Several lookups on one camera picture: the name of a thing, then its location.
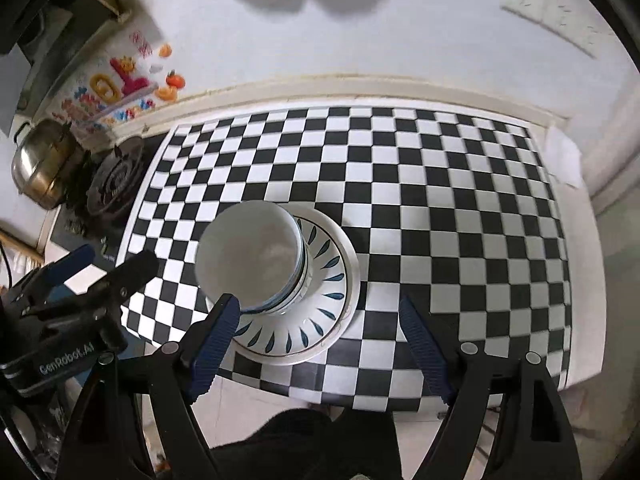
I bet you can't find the steel cooking pot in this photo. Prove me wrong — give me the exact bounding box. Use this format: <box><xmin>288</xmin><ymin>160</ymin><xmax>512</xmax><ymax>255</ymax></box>
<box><xmin>11</xmin><ymin>119</ymin><xmax>87</xmax><ymax>211</ymax></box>

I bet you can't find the white folded paper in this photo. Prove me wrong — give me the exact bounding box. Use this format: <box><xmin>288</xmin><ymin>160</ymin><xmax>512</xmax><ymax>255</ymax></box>
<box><xmin>542</xmin><ymin>125</ymin><xmax>584</xmax><ymax>189</ymax></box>

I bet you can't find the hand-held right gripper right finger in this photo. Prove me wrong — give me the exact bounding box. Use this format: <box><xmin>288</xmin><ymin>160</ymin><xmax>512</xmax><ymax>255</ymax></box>
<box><xmin>398</xmin><ymin>294</ymin><xmax>584</xmax><ymax>480</ymax></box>

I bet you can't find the colourful wall sticker sheet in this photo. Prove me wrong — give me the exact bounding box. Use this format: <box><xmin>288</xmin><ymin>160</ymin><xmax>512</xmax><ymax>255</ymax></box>
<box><xmin>59</xmin><ymin>10</ymin><xmax>187</xmax><ymax>136</ymax></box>

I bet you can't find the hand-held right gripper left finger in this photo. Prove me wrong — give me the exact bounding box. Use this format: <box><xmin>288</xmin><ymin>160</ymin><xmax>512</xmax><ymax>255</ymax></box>
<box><xmin>57</xmin><ymin>293</ymin><xmax>242</xmax><ymax>480</ymax></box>

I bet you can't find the white wall socket panel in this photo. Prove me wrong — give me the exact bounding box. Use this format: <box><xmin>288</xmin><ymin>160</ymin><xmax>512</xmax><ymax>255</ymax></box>
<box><xmin>500</xmin><ymin>0</ymin><xmax>614</xmax><ymax>59</ymax></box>

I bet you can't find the black range hood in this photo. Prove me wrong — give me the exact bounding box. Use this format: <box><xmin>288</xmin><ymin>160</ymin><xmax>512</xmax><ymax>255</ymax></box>
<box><xmin>0</xmin><ymin>0</ymin><xmax>132</xmax><ymax>57</ymax></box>

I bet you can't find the black gas stove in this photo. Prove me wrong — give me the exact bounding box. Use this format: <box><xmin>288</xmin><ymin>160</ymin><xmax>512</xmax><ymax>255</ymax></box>
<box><xmin>47</xmin><ymin>132</ymin><xmax>173</xmax><ymax>268</ymax></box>

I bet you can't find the black white checkered mat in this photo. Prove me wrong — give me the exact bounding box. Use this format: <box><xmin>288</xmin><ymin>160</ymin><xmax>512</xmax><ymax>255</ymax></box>
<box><xmin>120</xmin><ymin>106</ymin><xmax>573</xmax><ymax>413</ymax></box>

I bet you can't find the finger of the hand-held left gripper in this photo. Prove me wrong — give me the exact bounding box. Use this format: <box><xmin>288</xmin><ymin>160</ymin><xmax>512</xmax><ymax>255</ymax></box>
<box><xmin>9</xmin><ymin>244</ymin><xmax>97</xmax><ymax>307</ymax></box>
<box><xmin>21</xmin><ymin>249</ymin><xmax>161</xmax><ymax>329</ymax></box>

